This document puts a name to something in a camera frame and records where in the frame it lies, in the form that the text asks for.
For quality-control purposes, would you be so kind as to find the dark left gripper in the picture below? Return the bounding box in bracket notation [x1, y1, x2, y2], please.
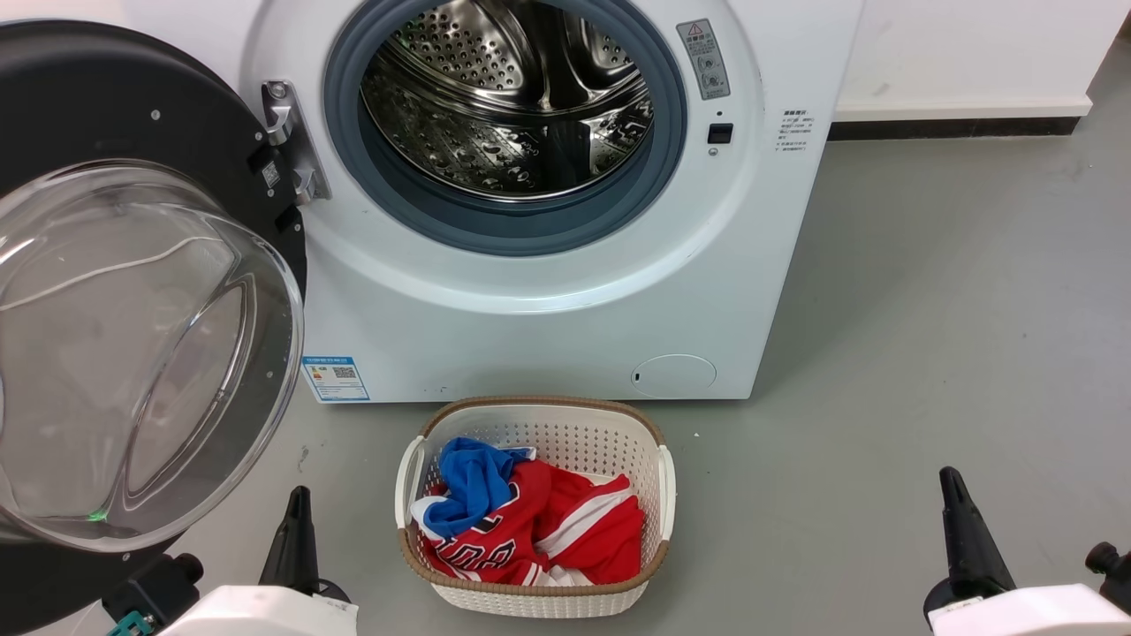
[258, 486, 353, 606]

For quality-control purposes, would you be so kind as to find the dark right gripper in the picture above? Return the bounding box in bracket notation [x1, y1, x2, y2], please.
[922, 466, 1018, 632]

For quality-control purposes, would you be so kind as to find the red basketball jersey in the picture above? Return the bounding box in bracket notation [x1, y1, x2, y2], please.
[411, 459, 644, 587]

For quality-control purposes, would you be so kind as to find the small black text label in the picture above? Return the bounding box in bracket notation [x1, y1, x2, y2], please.
[778, 110, 816, 153]

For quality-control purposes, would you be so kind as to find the black round glass washer door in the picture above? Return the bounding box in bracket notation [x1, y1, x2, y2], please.
[0, 19, 308, 636]

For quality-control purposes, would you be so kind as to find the round white filter cover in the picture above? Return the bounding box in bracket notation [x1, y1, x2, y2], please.
[631, 354, 717, 398]

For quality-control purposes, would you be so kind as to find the white plastic laundry basket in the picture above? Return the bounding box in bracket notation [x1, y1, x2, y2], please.
[395, 396, 678, 619]

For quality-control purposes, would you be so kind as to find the blue energy label sticker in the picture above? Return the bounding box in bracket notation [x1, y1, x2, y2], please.
[301, 356, 370, 403]

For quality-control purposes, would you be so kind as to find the blue garment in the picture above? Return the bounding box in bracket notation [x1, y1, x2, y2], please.
[422, 437, 536, 538]

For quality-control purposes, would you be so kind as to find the white front-load washing machine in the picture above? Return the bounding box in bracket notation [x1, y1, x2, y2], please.
[124, 0, 867, 405]

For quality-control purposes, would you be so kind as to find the metal washer door hinge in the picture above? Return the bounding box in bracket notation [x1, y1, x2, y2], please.
[261, 79, 332, 206]

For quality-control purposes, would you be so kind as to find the grey warning sticker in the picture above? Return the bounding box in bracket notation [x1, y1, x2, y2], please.
[677, 19, 732, 101]

